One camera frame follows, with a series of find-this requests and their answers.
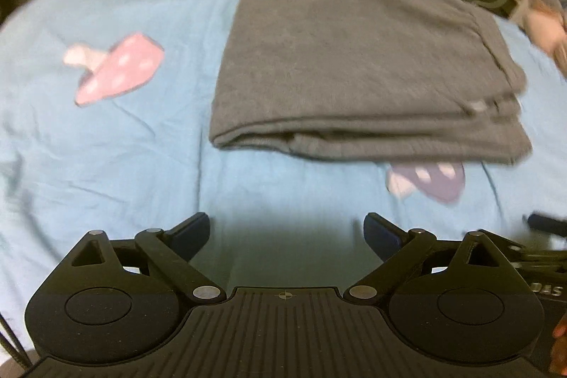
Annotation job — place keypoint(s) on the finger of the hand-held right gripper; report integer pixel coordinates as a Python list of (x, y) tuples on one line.
[(509, 247), (549, 224)]

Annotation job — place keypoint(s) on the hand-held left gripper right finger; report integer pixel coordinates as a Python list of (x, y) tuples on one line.
[(381, 232)]

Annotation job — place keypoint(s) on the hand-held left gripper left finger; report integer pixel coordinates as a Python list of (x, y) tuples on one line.
[(195, 228)]

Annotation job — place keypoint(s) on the grey pants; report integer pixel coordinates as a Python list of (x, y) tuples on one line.
[(354, 63)]

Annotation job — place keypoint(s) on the person's right hand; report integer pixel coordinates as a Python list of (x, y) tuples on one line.
[(561, 331)]

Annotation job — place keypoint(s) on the blue mushroom print bedsheet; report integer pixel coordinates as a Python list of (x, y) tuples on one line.
[(133, 161)]

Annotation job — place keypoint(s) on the beige plush toy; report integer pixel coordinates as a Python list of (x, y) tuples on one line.
[(547, 23)]

